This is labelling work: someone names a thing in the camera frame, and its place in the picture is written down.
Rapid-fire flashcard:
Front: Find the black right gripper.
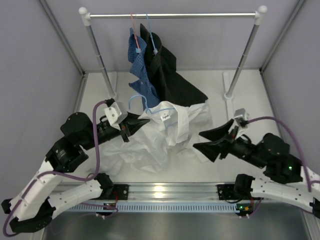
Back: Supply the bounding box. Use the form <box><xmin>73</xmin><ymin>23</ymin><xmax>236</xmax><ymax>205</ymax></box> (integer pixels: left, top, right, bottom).
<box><xmin>192</xmin><ymin>119</ymin><xmax>266</xmax><ymax>169</ymax></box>

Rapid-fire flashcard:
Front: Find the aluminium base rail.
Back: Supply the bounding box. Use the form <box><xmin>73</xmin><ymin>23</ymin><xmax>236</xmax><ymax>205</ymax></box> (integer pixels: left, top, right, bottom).
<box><xmin>59</xmin><ymin>181</ymin><xmax>313</xmax><ymax>201</ymax></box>

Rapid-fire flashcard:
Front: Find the white slotted cable duct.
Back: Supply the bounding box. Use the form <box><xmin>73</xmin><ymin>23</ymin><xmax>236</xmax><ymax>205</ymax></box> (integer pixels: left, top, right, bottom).
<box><xmin>67</xmin><ymin>201</ymin><xmax>253</xmax><ymax>213</ymax></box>

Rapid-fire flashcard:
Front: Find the light blue wire hanger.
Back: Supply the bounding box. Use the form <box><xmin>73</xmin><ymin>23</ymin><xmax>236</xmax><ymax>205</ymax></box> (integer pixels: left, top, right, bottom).
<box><xmin>128</xmin><ymin>94</ymin><xmax>179</xmax><ymax>129</ymax></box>

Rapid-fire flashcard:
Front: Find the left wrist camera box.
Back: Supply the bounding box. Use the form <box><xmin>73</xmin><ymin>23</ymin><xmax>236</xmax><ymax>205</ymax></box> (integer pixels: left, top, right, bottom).
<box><xmin>104</xmin><ymin>98</ymin><xmax>128</xmax><ymax>126</ymax></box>

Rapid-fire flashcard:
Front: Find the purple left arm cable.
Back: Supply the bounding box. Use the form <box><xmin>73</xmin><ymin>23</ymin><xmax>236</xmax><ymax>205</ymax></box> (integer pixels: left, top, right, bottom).
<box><xmin>1</xmin><ymin>99</ymin><xmax>120</xmax><ymax>237</ymax></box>

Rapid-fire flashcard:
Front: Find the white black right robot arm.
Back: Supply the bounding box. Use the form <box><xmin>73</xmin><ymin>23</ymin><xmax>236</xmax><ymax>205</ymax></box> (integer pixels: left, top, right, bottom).
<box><xmin>193</xmin><ymin>117</ymin><xmax>320</xmax><ymax>218</ymax></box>

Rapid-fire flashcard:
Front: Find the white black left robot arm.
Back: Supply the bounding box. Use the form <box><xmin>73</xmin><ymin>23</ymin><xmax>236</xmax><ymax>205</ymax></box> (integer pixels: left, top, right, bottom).
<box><xmin>1</xmin><ymin>112</ymin><xmax>114</xmax><ymax>236</ymax></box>

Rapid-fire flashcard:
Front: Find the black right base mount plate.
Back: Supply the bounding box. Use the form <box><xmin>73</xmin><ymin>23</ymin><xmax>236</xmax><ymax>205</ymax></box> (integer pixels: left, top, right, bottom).
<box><xmin>216</xmin><ymin>183</ymin><xmax>239</xmax><ymax>201</ymax></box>

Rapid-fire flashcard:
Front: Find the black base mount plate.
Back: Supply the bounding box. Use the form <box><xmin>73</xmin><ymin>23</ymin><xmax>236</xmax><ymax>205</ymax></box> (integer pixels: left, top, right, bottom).
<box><xmin>109</xmin><ymin>184</ymin><xmax>129</xmax><ymax>201</ymax></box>
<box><xmin>216</xmin><ymin>183</ymin><xmax>239</xmax><ymax>201</ymax></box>

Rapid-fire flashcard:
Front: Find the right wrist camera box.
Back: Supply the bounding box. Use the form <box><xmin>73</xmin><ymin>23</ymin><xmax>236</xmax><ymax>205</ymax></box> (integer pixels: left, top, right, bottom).
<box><xmin>233</xmin><ymin>108</ymin><xmax>249</xmax><ymax>130</ymax></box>

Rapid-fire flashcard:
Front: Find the blue checkered shirt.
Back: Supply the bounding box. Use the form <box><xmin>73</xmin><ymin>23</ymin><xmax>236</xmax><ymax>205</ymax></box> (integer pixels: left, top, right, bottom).
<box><xmin>127</xmin><ymin>27</ymin><xmax>160</xmax><ymax>108</ymax></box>

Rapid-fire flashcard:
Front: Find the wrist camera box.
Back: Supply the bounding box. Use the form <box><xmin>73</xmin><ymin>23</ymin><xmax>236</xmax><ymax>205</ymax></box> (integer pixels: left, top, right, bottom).
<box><xmin>104</xmin><ymin>98</ymin><xmax>128</xmax><ymax>126</ymax></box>
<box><xmin>233</xmin><ymin>108</ymin><xmax>249</xmax><ymax>130</ymax></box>

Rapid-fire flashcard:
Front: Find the dark striped shirt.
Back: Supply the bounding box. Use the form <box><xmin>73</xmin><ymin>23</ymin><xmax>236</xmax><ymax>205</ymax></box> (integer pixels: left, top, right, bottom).
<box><xmin>139</xmin><ymin>24</ymin><xmax>208</xmax><ymax>107</ymax></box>

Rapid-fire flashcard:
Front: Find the white clothes rack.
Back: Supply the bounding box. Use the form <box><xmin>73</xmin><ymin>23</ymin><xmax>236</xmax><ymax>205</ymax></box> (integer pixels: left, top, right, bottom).
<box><xmin>78</xmin><ymin>5</ymin><xmax>268</xmax><ymax>120</ymax></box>

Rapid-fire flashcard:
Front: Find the light blue hanger under dark shirt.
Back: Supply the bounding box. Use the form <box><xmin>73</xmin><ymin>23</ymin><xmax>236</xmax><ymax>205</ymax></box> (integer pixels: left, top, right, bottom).
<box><xmin>145</xmin><ymin>12</ymin><xmax>158</xmax><ymax>55</ymax></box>

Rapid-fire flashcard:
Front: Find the white shirt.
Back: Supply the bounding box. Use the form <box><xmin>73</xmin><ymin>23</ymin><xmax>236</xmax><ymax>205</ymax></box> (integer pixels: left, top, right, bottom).
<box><xmin>99</xmin><ymin>101</ymin><xmax>214</xmax><ymax>176</ymax></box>

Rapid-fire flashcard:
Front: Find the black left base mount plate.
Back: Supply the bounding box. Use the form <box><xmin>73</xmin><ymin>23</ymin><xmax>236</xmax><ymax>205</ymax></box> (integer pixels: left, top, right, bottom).
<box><xmin>109</xmin><ymin>184</ymin><xmax>129</xmax><ymax>201</ymax></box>

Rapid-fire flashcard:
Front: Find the grey aluminium frame profile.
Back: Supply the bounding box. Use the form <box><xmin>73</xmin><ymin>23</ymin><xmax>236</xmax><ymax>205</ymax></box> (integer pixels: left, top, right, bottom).
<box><xmin>37</xmin><ymin>0</ymin><xmax>85</xmax><ymax>113</ymax></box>

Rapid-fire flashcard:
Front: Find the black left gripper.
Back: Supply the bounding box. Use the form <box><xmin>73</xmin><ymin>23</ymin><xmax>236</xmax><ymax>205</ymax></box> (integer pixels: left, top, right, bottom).
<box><xmin>81</xmin><ymin>110</ymin><xmax>150</xmax><ymax>151</ymax></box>

